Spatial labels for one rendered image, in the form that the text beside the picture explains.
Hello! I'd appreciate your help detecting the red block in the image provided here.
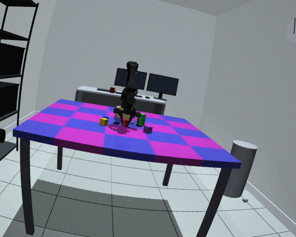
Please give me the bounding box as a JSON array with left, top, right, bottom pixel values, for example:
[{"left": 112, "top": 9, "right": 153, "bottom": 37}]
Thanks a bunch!
[{"left": 122, "top": 119, "right": 129, "bottom": 127}]

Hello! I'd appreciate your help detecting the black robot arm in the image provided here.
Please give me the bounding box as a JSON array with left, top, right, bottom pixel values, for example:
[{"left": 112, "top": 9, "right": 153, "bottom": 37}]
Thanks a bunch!
[{"left": 121, "top": 61, "right": 139, "bottom": 115}]

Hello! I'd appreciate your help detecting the green block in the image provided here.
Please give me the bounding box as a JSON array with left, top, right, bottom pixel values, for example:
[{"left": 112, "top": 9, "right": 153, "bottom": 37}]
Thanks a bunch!
[
  {"left": 137, "top": 113, "right": 146, "bottom": 120},
  {"left": 137, "top": 119, "right": 145, "bottom": 126}
]

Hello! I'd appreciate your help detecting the yellow cube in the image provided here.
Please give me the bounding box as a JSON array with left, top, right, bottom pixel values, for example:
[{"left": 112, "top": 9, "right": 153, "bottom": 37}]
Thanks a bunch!
[{"left": 100, "top": 118, "right": 109, "bottom": 126}]

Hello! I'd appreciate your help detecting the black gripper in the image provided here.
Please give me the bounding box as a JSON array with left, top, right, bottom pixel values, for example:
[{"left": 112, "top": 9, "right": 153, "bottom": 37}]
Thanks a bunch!
[{"left": 113, "top": 102, "right": 141, "bottom": 125}]

